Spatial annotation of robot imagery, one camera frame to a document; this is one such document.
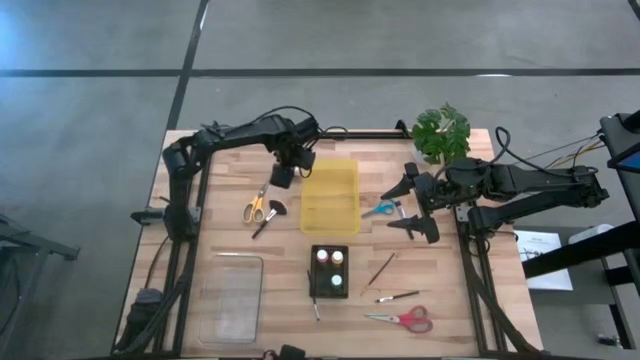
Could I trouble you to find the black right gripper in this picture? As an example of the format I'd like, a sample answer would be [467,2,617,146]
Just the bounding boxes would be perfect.
[379,162,451,245]

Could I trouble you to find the black fan brush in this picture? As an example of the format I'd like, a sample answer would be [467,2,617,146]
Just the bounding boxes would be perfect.
[250,198,289,240]

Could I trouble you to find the yellow-handled scissors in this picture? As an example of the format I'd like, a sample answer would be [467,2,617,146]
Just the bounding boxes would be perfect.
[241,182,271,225]

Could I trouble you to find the black paintbrush silver ferrule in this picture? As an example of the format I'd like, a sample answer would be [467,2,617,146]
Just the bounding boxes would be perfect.
[374,289,421,305]

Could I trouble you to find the red-handled scissors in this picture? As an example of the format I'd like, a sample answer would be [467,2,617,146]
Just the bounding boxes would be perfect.
[363,304,434,335]

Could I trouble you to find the black paintbrush white tip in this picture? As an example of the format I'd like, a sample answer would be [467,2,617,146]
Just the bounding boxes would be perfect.
[306,269,321,322]

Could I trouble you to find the yellow plastic bin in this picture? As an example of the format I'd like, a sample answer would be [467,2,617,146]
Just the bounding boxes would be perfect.
[298,158,362,237]

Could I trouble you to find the green artificial plant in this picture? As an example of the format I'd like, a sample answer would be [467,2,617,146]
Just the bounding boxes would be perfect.
[410,102,472,167]

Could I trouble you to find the black slotted plastic basket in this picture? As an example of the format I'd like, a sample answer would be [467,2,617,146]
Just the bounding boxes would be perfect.
[309,243,350,300]

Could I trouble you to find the clear plastic container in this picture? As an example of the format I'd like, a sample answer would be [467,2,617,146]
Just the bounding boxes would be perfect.
[198,253,265,346]

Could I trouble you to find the white paper sheet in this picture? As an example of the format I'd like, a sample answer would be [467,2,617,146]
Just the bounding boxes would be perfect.
[513,229,575,292]

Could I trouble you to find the black equipment cart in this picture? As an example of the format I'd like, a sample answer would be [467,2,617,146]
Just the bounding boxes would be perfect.
[522,110,640,351]

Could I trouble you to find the white plastic box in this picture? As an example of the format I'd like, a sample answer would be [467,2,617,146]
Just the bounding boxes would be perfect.
[568,223,615,245]

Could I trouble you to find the grey metal stand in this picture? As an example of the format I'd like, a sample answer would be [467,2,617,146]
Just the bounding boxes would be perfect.
[0,213,81,351]

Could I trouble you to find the black aluminium table frame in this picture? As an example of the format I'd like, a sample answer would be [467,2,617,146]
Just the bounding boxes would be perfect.
[112,119,544,359]

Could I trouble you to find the blue-handled scissors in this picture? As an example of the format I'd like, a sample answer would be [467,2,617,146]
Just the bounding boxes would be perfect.
[360,199,396,220]

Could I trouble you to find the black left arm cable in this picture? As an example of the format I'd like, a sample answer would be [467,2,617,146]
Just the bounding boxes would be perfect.
[199,104,350,141]

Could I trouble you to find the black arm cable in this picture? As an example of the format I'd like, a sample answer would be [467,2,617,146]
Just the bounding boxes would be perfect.
[492,125,599,176]
[199,104,350,141]

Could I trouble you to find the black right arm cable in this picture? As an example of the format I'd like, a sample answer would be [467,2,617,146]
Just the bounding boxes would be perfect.
[492,125,599,176]

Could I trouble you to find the yellow and black cable bundle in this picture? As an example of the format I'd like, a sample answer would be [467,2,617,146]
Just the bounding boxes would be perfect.
[512,130,606,171]

